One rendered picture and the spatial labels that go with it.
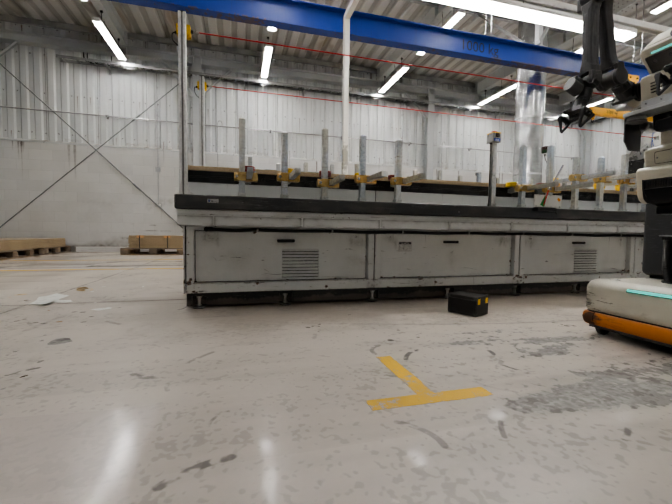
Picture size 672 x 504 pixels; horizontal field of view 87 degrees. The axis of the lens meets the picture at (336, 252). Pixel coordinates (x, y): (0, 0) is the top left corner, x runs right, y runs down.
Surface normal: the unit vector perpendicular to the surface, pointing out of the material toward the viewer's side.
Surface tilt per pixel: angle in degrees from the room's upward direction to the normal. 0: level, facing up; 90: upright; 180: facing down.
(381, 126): 90
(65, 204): 90
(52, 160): 90
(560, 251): 90
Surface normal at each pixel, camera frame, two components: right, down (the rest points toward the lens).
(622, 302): -0.97, 0.00
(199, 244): 0.26, 0.06
